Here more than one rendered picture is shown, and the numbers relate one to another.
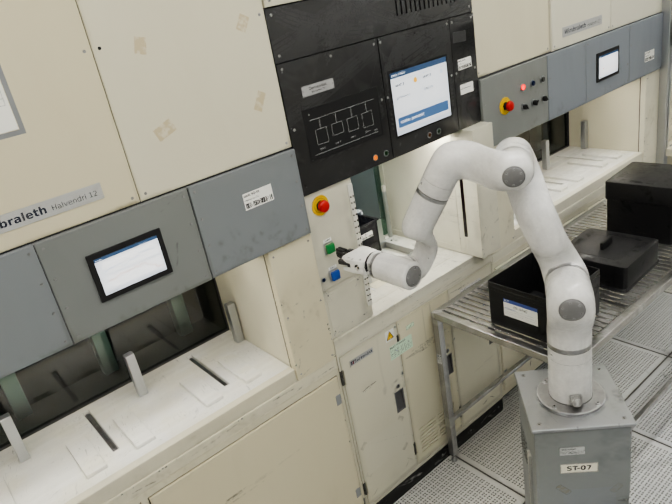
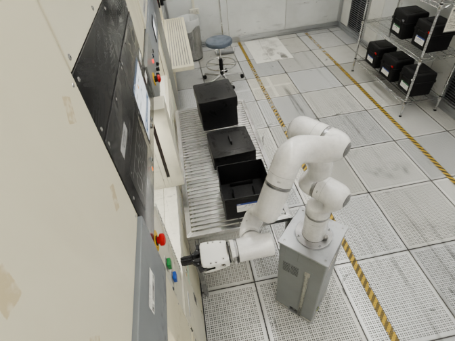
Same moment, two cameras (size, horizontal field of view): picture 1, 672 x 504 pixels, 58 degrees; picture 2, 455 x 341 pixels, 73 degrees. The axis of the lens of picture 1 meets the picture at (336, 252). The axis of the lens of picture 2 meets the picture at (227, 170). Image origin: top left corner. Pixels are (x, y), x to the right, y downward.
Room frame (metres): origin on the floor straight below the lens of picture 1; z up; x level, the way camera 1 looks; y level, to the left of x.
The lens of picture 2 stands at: (1.34, 0.39, 2.18)
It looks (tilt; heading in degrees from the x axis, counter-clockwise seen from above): 44 degrees down; 300
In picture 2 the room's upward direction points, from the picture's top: 7 degrees counter-clockwise
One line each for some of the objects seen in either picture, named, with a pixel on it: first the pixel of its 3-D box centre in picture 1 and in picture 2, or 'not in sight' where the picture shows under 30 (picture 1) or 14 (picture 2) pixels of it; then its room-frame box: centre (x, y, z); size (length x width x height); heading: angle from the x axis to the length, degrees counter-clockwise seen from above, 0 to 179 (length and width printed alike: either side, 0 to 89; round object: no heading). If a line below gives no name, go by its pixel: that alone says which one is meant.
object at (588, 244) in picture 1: (606, 254); (230, 145); (2.12, -1.05, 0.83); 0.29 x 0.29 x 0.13; 38
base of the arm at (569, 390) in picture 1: (569, 369); (315, 223); (1.43, -0.60, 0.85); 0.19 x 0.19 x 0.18
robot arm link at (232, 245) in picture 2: (377, 265); (233, 252); (1.64, -0.12, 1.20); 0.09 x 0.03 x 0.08; 126
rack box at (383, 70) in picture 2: not in sight; (395, 65); (1.16, -3.64, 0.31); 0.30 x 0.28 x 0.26; 125
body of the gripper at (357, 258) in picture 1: (364, 260); (216, 254); (1.69, -0.08, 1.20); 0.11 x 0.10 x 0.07; 36
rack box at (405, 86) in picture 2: not in sight; (416, 79); (0.93, -3.37, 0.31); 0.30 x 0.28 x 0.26; 123
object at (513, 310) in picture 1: (543, 296); (244, 188); (1.87, -0.70, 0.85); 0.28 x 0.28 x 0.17; 35
